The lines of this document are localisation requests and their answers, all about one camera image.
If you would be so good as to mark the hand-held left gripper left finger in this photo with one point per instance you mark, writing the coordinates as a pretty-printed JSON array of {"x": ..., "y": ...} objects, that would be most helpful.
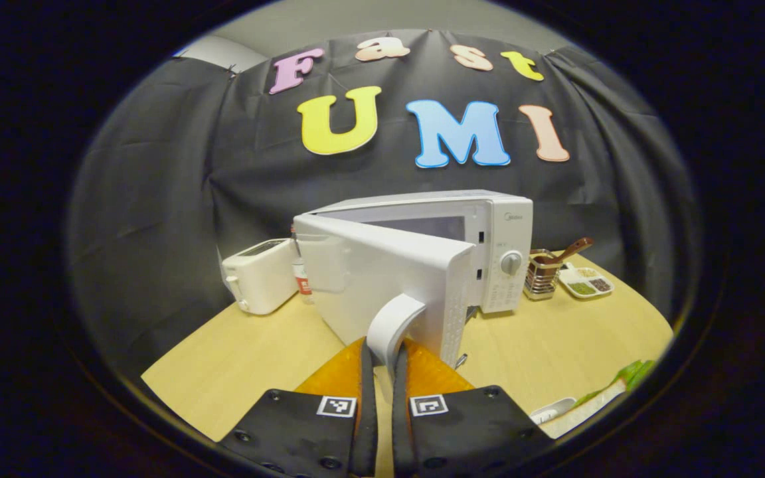
[{"x": 364, "y": 411}]

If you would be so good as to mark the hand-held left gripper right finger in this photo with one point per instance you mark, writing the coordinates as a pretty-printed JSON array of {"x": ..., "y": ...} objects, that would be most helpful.
[{"x": 401, "y": 411}]

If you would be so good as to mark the white microwave oven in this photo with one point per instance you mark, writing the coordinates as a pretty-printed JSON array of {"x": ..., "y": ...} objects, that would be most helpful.
[{"x": 382, "y": 272}]

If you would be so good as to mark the sandwich with lettuce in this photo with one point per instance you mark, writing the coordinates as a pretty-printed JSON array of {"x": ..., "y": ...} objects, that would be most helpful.
[{"x": 595, "y": 401}]

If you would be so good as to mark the bottle with red label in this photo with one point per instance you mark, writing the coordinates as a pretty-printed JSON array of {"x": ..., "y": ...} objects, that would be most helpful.
[{"x": 302, "y": 282}]

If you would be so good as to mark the white slotted tray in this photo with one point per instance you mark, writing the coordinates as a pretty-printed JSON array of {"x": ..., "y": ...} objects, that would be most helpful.
[{"x": 550, "y": 411}]

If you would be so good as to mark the white toaster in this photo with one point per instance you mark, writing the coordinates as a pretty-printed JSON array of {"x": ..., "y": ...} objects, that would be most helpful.
[{"x": 259, "y": 279}]

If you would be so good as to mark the white divided dish with beans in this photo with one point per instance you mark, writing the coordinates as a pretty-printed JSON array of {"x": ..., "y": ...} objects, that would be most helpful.
[{"x": 587, "y": 284}]

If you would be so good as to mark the brown wooden spoon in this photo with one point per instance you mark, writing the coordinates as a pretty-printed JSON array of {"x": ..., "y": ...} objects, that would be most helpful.
[{"x": 572, "y": 247}]

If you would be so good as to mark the black backdrop cloth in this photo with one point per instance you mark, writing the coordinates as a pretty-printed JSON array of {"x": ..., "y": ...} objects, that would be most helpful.
[{"x": 157, "y": 199}]

